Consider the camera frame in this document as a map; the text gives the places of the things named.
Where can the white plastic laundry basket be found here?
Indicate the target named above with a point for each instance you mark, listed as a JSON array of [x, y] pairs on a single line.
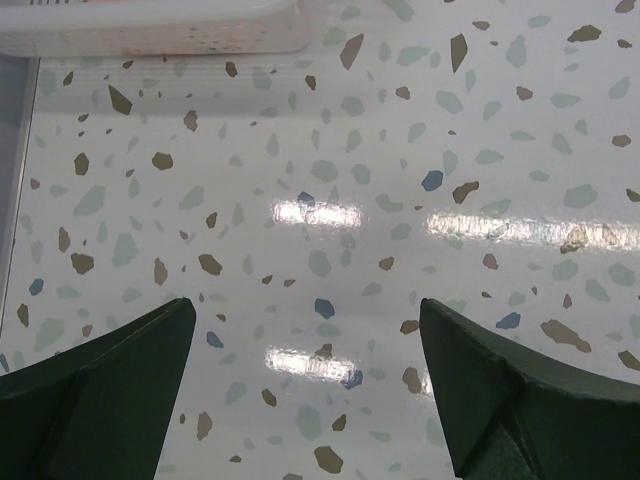
[[142, 28]]

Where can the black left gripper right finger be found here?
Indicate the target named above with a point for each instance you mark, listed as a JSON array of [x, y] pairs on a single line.
[[509, 412]]

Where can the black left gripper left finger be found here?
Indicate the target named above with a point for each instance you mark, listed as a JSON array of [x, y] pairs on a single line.
[[100, 410]]

